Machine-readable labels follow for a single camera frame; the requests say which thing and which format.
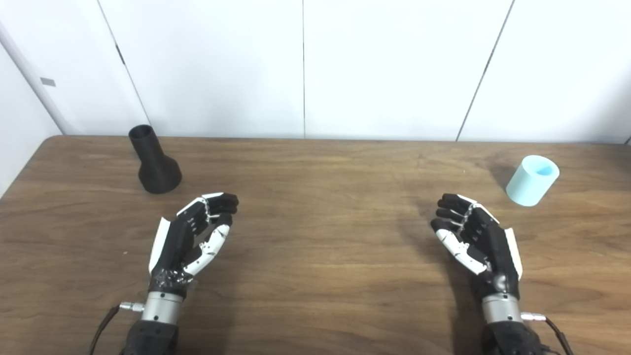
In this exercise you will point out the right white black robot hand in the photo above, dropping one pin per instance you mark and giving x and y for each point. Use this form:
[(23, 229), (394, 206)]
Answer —
[(495, 246)]

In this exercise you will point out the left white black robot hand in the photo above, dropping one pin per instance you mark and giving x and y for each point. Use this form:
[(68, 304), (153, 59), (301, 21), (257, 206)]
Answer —
[(175, 246)]

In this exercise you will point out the black funnel-shaped nozzle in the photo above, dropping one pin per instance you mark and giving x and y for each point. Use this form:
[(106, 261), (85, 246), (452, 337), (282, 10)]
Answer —
[(157, 170)]

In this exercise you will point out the small black panel hinge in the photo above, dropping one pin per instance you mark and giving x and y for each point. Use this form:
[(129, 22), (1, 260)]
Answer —
[(119, 53)]

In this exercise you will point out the small grey wall label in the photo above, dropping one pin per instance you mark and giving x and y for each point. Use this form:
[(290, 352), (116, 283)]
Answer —
[(48, 82)]

